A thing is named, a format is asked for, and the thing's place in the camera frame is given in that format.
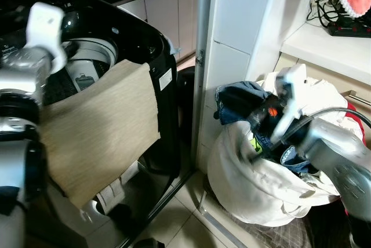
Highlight black power strip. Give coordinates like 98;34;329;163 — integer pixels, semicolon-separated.
327;19;371;39

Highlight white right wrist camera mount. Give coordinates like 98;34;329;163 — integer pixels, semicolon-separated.
276;64;309;140

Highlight silver drawer handle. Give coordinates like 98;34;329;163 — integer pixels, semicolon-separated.
342;90;371;108

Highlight black top-load washing machine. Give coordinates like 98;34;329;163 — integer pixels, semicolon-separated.
0;0;181;248

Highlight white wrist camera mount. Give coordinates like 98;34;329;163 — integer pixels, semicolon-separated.
276;64;309;140
26;2;68;74

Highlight white garment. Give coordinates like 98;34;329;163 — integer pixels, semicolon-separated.
257;72;350;134

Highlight white fabric laundry basket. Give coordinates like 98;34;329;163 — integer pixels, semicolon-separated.
207;122;344;227

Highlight black tangled power cables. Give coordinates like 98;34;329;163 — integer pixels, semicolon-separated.
306;0;344;30

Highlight white drawer cabinet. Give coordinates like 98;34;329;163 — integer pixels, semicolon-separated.
272;21;371;123

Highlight silver door frame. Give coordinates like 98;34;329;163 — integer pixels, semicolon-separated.
190;0;214;174

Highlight beige woven cloth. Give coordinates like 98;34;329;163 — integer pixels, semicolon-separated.
37;59;161;209

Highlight blue denim jeans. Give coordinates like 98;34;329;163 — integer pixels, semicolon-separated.
215;81;273;127

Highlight pale wooden cabinet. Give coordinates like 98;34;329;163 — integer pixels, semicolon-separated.
115;0;201;67

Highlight neon green garment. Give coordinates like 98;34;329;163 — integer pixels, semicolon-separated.
250;134;264;151

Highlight red garment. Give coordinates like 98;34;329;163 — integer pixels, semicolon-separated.
344;102;367;145

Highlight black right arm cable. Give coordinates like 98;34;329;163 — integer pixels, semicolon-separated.
271;107;351;145

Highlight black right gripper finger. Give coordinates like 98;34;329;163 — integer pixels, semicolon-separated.
246;141;265;165
270;138;293;163

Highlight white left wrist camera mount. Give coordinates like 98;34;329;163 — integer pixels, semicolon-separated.
26;2;68;74

